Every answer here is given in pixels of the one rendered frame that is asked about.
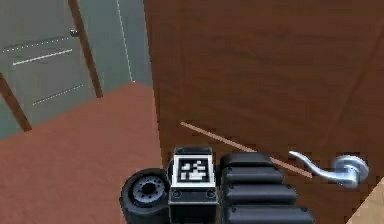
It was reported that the silver lever door handle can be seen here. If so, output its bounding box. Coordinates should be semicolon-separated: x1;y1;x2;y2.
288;150;370;189

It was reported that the brown wooden room door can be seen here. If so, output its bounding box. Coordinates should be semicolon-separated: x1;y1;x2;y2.
143;0;384;224

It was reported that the grey panelled room door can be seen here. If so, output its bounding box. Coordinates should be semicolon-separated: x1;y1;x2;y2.
0;0;104;133

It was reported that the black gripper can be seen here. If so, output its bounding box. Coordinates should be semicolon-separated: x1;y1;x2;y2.
119;167;172;224

